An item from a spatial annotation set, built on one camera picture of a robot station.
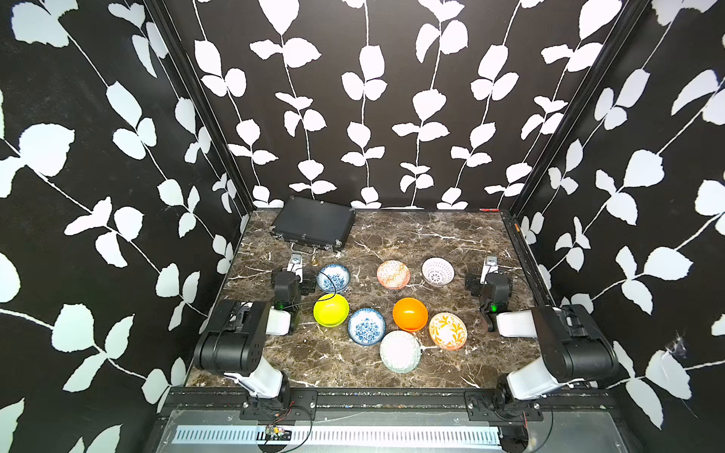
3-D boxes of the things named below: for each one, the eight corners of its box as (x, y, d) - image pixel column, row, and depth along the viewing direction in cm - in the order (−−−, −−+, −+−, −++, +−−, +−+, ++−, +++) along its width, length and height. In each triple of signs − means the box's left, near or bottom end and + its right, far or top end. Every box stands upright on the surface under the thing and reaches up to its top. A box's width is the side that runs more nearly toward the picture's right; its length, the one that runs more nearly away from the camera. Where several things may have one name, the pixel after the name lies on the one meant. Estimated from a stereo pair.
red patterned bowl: (390, 296, 97) (391, 289, 93) (374, 274, 103) (374, 267, 99) (413, 282, 101) (415, 276, 97) (396, 262, 106) (397, 255, 103)
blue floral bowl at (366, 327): (347, 345, 86) (347, 340, 83) (349, 313, 93) (348, 308, 89) (385, 345, 86) (386, 340, 83) (384, 314, 93) (385, 308, 89)
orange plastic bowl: (393, 333, 89) (394, 327, 84) (392, 305, 95) (393, 297, 91) (426, 334, 89) (429, 327, 84) (422, 305, 95) (425, 297, 91)
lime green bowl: (313, 329, 89) (311, 324, 85) (317, 299, 96) (315, 292, 92) (348, 330, 89) (347, 324, 86) (350, 299, 96) (349, 293, 92)
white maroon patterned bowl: (421, 286, 100) (423, 278, 96) (418, 265, 106) (420, 257, 102) (453, 286, 100) (457, 278, 96) (448, 265, 106) (452, 257, 102)
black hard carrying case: (270, 240, 112) (267, 232, 108) (292, 203, 126) (290, 195, 122) (341, 254, 108) (340, 246, 104) (356, 214, 121) (355, 206, 118)
